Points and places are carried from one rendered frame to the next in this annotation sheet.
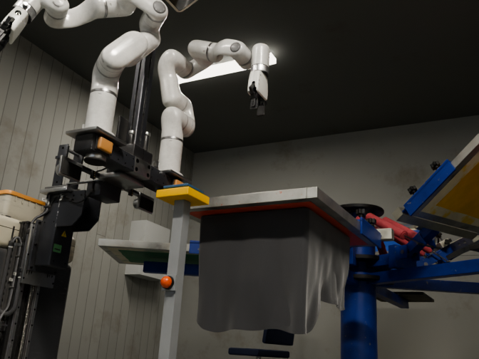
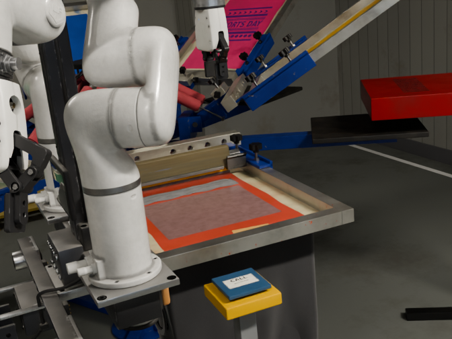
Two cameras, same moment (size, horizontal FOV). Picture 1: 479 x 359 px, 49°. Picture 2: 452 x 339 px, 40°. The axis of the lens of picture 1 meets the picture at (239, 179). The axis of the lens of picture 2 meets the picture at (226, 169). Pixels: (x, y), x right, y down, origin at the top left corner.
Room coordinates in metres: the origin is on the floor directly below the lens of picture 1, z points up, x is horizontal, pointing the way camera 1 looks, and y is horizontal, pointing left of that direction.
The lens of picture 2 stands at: (0.93, 1.16, 1.59)
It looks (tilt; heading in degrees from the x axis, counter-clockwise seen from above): 17 degrees down; 308
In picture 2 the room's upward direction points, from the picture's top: 6 degrees counter-clockwise
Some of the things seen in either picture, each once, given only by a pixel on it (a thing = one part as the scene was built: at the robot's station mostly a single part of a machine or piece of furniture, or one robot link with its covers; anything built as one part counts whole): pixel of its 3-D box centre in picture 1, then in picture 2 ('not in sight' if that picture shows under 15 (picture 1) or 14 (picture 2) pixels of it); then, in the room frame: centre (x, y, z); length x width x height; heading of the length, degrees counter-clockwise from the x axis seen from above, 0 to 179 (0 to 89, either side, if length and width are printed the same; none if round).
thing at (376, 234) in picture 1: (366, 233); (247, 162); (2.19, -0.56, 0.97); 0.30 x 0.05 x 0.07; 150
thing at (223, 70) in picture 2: (253, 100); (222, 65); (1.85, -0.03, 1.40); 0.03 x 0.03 x 0.07; 62
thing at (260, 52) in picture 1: (253, 60); not in sight; (1.91, -0.03, 1.62); 0.15 x 0.10 x 0.11; 62
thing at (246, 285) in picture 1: (249, 271); (246, 308); (1.87, -0.05, 0.74); 0.45 x 0.03 x 0.43; 60
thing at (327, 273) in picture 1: (326, 278); not in sight; (1.97, -0.35, 0.74); 0.46 x 0.04 x 0.42; 150
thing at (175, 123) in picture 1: (174, 126); (52, 103); (2.08, 0.29, 1.37); 0.13 x 0.10 x 0.16; 152
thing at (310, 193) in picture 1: (284, 225); (198, 198); (2.12, -0.20, 0.97); 0.79 x 0.58 x 0.04; 150
